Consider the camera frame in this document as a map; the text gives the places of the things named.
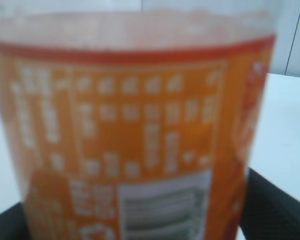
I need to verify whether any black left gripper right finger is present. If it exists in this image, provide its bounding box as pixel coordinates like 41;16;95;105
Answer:
239;169;300;240

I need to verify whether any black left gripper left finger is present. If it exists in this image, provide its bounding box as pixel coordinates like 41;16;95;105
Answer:
0;203;30;240

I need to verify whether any orange Mirinda soda bottle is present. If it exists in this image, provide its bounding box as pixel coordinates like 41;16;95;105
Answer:
0;11;276;240

